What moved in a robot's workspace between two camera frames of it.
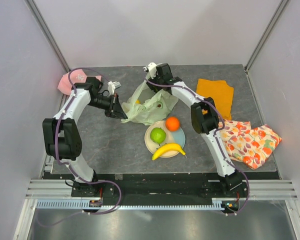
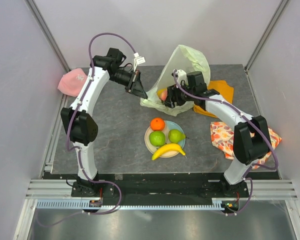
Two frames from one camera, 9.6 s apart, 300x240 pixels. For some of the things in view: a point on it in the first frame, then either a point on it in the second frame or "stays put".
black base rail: x=160 y=186 stays put
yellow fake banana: x=167 y=148 stays put
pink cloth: x=77 y=76 stays put
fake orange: x=172 y=124 → x=157 y=124
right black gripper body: x=151 y=85 → x=181 y=96
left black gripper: x=115 y=109 → x=136 y=87
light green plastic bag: x=146 y=106 → x=182 y=58
